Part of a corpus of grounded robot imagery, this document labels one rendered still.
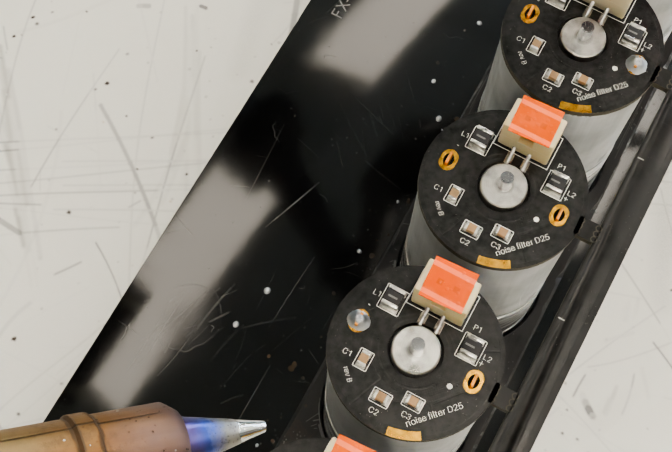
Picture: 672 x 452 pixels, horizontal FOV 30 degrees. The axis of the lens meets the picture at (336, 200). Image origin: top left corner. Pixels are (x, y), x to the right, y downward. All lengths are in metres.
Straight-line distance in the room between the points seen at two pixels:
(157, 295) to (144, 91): 0.05
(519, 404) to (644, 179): 0.04
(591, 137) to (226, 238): 0.07
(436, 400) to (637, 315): 0.08
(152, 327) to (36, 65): 0.07
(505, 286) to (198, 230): 0.07
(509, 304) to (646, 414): 0.05
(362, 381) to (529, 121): 0.04
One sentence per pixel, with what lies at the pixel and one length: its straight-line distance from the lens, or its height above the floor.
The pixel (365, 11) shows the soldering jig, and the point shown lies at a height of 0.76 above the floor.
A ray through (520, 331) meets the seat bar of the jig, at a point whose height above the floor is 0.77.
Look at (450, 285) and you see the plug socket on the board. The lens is 0.17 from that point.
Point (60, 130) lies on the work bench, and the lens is 0.26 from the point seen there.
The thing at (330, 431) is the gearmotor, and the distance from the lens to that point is 0.21.
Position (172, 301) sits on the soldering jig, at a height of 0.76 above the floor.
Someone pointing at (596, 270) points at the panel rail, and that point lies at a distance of 0.18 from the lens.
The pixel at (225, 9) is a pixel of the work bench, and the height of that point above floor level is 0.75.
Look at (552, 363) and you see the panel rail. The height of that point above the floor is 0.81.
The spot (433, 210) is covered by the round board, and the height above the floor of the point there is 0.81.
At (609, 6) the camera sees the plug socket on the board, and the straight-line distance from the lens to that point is 0.20.
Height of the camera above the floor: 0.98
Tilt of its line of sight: 69 degrees down
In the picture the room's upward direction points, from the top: 4 degrees clockwise
